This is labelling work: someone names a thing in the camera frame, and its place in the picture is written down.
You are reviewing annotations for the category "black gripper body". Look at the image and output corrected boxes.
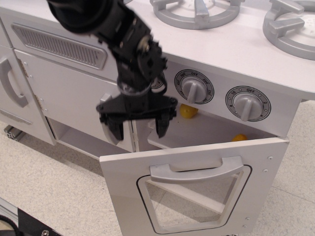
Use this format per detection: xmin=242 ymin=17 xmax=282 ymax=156
xmin=96 ymin=91 xmax=178 ymax=123

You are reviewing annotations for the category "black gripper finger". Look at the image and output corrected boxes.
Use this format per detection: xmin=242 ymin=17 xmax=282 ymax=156
xmin=156 ymin=113 xmax=170 ymax=138
xmin=105 ymin=117 xmax=124 ymax=141

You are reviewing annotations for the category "silver oven door handle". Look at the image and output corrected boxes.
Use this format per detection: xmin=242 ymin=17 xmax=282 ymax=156
xmin=150 ymin=156 xmax=244 ymax=184

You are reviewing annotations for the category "white toy oven door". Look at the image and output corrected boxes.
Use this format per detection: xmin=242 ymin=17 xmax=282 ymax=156
xmin=99 ymin=138 xmax=288 ymax=236

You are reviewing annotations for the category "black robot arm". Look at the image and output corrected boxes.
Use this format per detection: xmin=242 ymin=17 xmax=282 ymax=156
xmin=48 ymin=0 xmax=178 ymax=141

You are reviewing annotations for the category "left grey oven knob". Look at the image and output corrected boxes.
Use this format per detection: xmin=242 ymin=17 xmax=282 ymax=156
xmin=151 ymin=72 xmax=165 ymax=89

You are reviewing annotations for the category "grey oven knob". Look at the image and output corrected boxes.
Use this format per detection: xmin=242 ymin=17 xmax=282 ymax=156
xmin=225 ymin=86 xmax=271 ymax=122
xmin=174 ymin=69 xmax=214 ymax=104
xmin=151 ymin=72 xmax=165 ymax=89

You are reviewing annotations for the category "middle grey oven knob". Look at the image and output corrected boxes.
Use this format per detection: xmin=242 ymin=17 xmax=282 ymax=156
xmin=174 ymin=69 xmax=214 ymax=104

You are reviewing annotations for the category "right grey oven knob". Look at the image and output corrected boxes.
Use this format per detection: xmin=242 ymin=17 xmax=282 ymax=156
xmin=225 ymin=86 xmax=271 ymax=122

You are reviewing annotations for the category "yellow toy lemon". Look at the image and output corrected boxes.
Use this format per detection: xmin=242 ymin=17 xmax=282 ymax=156
xmin=180 ymin=104 xmax=198 ymax=118

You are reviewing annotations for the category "white cabinet door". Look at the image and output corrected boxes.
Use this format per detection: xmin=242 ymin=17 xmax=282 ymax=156
xmin=13 ymin=49 xmax=136 ymax=153

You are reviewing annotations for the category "silver vent grille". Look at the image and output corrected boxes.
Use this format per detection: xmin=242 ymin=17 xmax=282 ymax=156
xmin=11 ymin=24 xmax=107 ymax=69

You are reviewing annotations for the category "yellow toy corn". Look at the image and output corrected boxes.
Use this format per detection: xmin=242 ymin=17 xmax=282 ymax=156
xmin=231 ymin=134 xmax=248 ymax=142

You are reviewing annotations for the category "white toy kitchen unit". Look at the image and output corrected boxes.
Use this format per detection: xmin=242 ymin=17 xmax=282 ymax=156
xmin=0 ymin=0 xmax=315 ymax=236

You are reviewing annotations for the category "far left white door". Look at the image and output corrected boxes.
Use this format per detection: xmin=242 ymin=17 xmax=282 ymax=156
xmin=0 ymin=46 xmax=56 ymax=145

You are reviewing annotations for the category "centre silver stove burner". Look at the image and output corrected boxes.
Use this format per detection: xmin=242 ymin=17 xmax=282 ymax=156
xmin=150 ymin=0 xmax=243 ymax=30

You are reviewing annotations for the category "silver stove burner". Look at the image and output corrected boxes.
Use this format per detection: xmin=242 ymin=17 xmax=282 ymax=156
xmin=150 ymin=0 xmax=243 ymax=30
xmin=263 ymin=0 xmax=315 ymax=60

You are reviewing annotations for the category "right silver stove burner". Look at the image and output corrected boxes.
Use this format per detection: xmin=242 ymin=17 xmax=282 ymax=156
xmin=263 ymin=0 xmax=315 ymax=60

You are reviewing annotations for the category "silver cabinet door handle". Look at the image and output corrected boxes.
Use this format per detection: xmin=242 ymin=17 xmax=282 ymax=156
xmin=100 ymin=93 xmax=120 ymax=146

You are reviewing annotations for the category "left aluminium frame rail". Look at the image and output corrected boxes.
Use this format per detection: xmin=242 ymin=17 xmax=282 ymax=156
xmin=4 ymin=125 xmax=25 ymax=142

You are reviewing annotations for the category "far left silver handle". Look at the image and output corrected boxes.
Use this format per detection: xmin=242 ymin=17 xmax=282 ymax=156
xmin=0 ymin=59 xmax=28 ymax=108

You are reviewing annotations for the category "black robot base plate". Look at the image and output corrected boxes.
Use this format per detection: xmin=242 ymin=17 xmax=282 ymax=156
xmin=18 ymin=208 xmax=61 ymax=236

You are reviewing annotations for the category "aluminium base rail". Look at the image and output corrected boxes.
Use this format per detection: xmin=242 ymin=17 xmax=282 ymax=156
xmin=0 ymin=198 xmax=18 ymax=225

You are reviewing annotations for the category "black cable near base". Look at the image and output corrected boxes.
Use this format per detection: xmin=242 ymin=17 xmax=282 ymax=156
xmin=0 ymin=214 xmax=23 ymax=236

